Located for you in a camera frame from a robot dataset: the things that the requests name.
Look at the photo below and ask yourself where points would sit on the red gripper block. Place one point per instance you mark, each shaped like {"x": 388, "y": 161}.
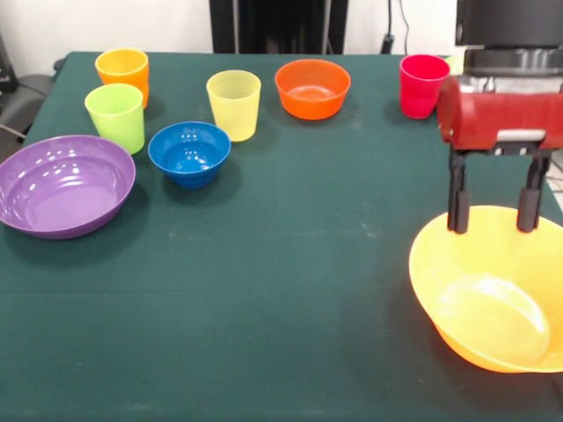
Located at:
{"x": 484, "y": 114}

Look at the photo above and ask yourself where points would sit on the large orange bowl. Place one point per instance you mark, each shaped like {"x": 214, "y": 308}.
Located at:
{"x": 484, "y": 299}

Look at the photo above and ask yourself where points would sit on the red cup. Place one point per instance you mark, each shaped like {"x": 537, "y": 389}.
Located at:
{"x": 418, "y": 92}

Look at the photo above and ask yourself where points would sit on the purple bowl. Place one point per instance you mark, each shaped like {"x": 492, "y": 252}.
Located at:
{"x": 66, "y": 206}

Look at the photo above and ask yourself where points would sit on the small orange-red bowl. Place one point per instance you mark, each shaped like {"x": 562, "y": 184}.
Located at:
{"x": 308, "y": 79}

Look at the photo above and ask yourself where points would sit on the yellow cup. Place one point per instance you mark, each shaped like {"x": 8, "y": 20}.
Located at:
{"x": 233, "y": 118}

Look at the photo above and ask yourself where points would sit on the dark green tablecloth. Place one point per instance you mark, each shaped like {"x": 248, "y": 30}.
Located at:
{"x": 220, "y": 307}

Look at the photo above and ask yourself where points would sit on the blue bowl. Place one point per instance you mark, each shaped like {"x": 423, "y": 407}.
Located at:
{"x": 189, "y": 162}

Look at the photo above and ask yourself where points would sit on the orange cup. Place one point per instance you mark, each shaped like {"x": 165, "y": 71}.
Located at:
{"x": 127, "y": 72}
{"x": 144, "y": 96}

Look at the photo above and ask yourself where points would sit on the light green cup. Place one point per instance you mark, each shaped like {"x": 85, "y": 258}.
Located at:
{"x": 116, "y": 132}

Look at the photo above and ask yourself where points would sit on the black office chair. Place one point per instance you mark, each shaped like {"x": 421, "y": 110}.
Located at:
{"x": 26, "y": 92}

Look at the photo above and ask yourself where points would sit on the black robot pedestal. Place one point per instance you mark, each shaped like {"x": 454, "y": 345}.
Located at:
{"x": 281, "y": 26}

